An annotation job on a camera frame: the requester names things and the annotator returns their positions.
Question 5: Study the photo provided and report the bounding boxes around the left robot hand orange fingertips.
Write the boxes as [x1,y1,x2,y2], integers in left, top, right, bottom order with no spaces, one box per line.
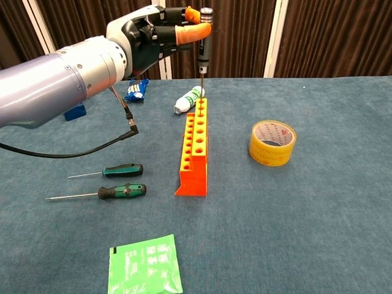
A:
[106,5,213,79]

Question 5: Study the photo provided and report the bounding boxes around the black precision screwdriver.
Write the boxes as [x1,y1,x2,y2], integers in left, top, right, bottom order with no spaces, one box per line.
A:
[197,7,214,119]

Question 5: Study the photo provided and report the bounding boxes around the teal black slim screwdriver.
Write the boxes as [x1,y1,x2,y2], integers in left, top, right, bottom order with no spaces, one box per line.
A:
[67,163,144,179]

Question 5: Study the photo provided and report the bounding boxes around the orange yellow tool holder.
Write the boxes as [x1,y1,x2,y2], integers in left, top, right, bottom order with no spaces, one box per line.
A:
[174,97,209,197]

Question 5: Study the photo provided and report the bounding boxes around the green black bulbous screwdriver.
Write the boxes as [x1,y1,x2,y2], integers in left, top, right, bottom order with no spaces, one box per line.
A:
[45,183,147,202]

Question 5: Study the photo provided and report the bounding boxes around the blue snack wrapper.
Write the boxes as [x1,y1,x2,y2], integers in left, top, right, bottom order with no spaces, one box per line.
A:
[124,78,150,104]

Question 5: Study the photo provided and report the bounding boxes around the dark brown screen panel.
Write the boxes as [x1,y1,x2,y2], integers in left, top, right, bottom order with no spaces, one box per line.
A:
[274,0,392,78]
[36,0,162,81]
[0,0,47,73]
[165,0,278,79]

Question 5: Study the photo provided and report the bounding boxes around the white green plastic tube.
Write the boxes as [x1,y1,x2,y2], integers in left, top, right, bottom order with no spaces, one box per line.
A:
[173,86,206,116]

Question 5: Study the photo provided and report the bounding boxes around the dark blue printed box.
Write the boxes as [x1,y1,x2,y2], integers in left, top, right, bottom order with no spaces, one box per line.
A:
[63,103,87,122]

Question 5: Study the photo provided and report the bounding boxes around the yellow packing tape roll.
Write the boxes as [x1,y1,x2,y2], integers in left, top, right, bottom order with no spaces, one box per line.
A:
[248,119,298,168]

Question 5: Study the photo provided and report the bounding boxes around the green foil packet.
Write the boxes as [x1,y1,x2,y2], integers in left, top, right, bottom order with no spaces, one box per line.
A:
[107,233,184,294]

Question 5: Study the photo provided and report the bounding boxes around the teal table cloth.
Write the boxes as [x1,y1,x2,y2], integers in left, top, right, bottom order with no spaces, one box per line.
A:
[0,75,392,294]

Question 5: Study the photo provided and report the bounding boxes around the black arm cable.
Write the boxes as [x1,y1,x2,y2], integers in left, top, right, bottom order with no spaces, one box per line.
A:
[0,86,140,159]

